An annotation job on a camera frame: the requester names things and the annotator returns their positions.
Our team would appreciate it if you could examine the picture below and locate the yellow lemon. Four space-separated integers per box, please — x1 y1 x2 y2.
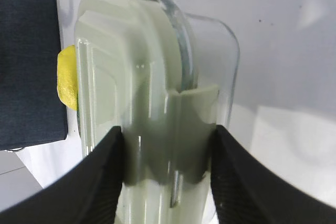
57 45 78 111

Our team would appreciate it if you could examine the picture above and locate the green lid glass container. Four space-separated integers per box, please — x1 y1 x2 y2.
75 0 240 223

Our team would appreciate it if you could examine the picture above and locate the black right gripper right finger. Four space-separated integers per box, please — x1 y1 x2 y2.
211 125 335 223

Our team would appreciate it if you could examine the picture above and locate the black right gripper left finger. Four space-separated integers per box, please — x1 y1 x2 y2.
1 126 123 223

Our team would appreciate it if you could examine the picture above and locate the navy blue lunch bag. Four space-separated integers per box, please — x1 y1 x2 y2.
1 0 68 150

